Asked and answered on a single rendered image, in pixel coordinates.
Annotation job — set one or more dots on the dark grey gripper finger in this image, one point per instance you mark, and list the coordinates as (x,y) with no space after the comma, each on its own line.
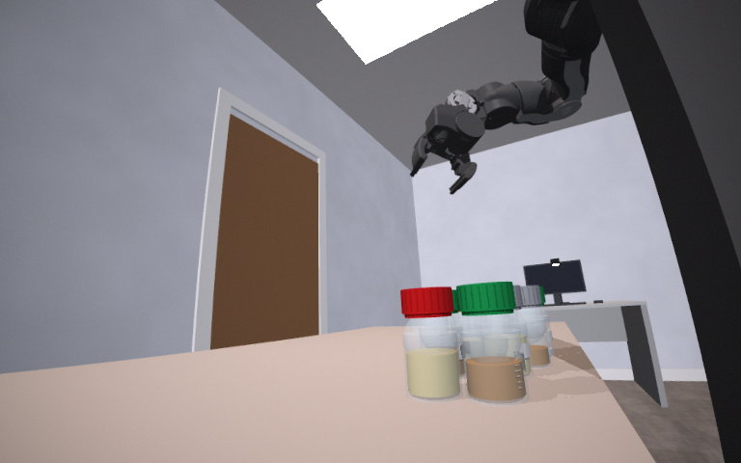
(418,155)
(463,166)

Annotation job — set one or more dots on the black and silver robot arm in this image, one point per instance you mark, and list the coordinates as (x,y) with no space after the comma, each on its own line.
(569,31)

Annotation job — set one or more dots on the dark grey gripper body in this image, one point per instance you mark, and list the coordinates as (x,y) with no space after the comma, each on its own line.
(460,128)

